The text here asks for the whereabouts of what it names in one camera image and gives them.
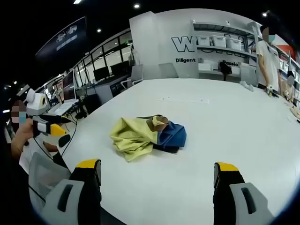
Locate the white tote bag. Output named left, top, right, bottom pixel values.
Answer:
left=128, top=45, right=142, bottom=67

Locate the white storage box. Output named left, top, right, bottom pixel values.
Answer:
left=198, top=36, right=212, bottom=46
left=225, top=37, right=242, bottom=51
left=211, top=35, right=227, bottom=47

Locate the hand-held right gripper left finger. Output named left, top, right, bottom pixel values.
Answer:
left=41, top=159, right=103, bottom=225

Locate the grey shelf unit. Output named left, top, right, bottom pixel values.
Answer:
left=190, top=16, right=263, bottom=82

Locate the white cloth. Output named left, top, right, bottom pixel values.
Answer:
left=239, top=80, right=255, bottom=92

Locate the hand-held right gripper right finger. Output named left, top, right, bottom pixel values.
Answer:
left=212, top=161, right=275, bottom=225

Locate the laptop on side desk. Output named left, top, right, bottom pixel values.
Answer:
left=61, top=69, right=77, bottom=102

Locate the black monitor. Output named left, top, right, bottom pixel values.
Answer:
left=93, top=66, right=110, bottom=82
left=110, top=60, right=130, bottom=76

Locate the grey mesh office chair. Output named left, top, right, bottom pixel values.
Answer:
left=27, top=151, right=72, bottom=213

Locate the silver laptop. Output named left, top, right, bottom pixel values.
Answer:
left=52, top=98, right=80, bottom=116

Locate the dark hanging banner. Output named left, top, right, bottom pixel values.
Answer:
left=34, top=15, right=88, bottom=62

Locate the person's left hand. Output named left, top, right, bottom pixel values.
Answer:
left=14, top=118, right=36, bottom=148

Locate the yellow blue brown garment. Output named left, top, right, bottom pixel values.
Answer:
left=109, top=114, right=188, bottom=163

